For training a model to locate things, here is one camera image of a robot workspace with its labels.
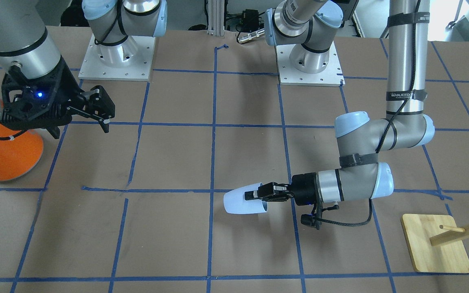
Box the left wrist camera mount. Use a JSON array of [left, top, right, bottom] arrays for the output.
[[301, 202, 339, 230]]

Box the aluminium frame post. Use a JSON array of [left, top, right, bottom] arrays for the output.
[[205, 0, 226, 38]]

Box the white paper cup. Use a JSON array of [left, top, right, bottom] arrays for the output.
[[223, 182, 267, 214]]

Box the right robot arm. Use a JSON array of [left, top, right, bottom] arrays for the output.
[[0, 0, 168, 140]]

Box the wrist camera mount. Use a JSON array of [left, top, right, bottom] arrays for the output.
[[301, 202, 339, 230], [0, 57, 80, 139]]

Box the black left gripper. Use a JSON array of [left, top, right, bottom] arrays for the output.
[[244, 173, 318, 206]]

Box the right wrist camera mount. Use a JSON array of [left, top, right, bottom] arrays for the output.
[[0, 57, 80, 139]]

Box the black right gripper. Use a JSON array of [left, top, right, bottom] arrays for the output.
[[61, 85, 115, 133]]

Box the wooden cup rack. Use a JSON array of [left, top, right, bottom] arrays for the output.
[[400, 214, 469, 274]]

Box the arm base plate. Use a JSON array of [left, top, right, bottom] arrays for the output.
[[275, 43, 346, 87], [78, 36, 157, 81]]

